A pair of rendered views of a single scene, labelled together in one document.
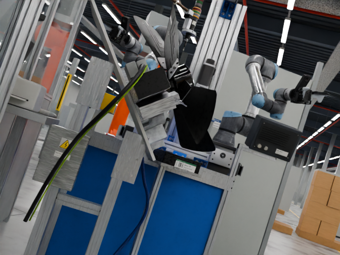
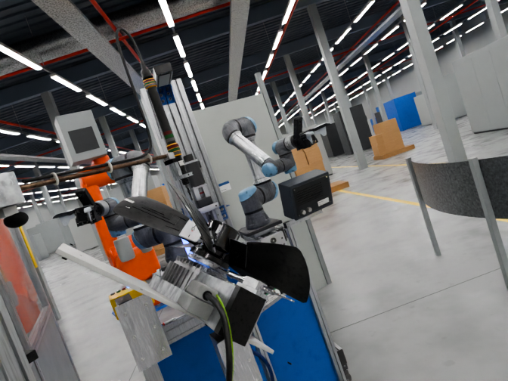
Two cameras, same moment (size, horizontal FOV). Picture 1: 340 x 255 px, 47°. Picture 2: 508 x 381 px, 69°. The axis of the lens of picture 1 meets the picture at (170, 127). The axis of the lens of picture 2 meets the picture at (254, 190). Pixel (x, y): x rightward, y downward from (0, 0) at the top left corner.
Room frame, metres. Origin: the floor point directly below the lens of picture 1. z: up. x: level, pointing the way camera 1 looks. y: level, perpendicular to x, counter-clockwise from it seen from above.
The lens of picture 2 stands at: (0.45, 0.23, 1.41)
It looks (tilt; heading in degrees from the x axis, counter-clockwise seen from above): 4 degrees down; 343
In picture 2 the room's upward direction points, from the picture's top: 19 degrees counter-clockwise
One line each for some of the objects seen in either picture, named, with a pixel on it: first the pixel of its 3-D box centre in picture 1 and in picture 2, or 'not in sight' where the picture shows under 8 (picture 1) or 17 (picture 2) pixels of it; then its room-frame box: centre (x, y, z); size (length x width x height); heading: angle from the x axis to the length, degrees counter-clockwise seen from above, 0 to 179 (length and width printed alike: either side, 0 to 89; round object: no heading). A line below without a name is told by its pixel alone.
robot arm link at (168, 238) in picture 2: not in sight; (168, 230); (2.56, 0.14, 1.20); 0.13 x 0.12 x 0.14; 62
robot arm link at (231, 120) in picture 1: (231, 121); (250, 198); (2.54, -0.37, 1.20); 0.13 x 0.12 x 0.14; 114
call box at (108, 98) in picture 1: (101, 101); (131, 300); (2.11, 0.40, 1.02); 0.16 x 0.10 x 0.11; 98
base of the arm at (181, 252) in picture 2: not in sight; (176, 249); (2.56, 0.13, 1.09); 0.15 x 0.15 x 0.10
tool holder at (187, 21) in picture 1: (190, 23); (178, 165); (1.78, 0.06, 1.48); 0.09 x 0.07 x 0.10; 133
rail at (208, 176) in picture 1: (157, 159); (229, 302); (2.16, 0.01, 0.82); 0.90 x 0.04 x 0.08; 98
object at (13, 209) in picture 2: not in sight; (15, 216); (1.39, 0.49, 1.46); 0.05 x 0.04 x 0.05; 133
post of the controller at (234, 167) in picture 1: (236, 160); (292, 240); (2.22, -0.42, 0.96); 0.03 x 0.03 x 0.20; 8
